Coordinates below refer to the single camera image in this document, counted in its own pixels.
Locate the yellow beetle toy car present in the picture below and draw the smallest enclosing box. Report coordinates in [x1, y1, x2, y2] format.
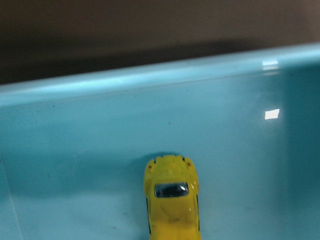
[143, 154, 202, 240]

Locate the light blue plastic bin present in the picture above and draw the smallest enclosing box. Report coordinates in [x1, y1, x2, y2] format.
[0, 43, 320, 240]

